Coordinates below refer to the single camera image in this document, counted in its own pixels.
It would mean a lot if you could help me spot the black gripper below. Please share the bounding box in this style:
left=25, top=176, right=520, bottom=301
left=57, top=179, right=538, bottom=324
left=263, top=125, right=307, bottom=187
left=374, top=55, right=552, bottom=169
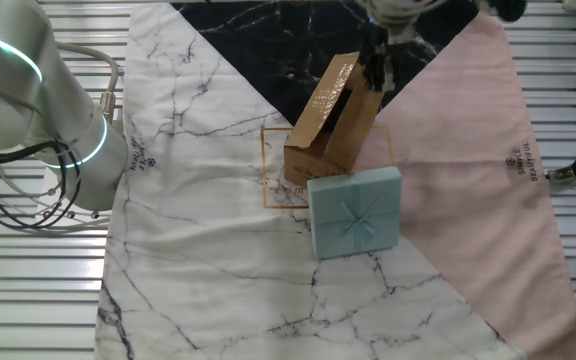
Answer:
left=360, top=27, right=417, bottom=94

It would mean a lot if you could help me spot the brown cardboard box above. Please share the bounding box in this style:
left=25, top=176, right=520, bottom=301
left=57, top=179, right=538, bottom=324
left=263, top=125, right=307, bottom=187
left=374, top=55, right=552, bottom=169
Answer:
left=282, top=52, right=387, bottom=189

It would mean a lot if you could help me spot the light blue gift box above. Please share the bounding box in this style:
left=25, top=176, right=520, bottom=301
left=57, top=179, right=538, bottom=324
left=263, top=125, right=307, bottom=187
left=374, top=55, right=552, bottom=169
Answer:
left=306, top=165, right=403, bottom=260

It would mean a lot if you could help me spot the marble pink black cloth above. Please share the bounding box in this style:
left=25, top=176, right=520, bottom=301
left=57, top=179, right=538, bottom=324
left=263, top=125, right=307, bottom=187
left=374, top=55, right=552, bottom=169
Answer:
left=92, top=0, right=576, bottom=360

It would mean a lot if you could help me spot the black cable with ferrite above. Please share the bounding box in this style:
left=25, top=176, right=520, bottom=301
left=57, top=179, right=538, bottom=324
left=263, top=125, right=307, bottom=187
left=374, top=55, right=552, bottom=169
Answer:
left=477, top=0, right=528, bottom=24

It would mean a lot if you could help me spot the grey cable with metal plug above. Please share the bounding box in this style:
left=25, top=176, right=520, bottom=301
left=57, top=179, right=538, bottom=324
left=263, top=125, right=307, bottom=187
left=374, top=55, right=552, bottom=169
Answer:
left=55, top=42, right=122, bottom=126

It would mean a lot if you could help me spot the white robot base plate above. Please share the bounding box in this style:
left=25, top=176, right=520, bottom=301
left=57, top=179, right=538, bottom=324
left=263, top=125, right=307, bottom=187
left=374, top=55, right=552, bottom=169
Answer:
left=34, top=162, right=115, bottom=227

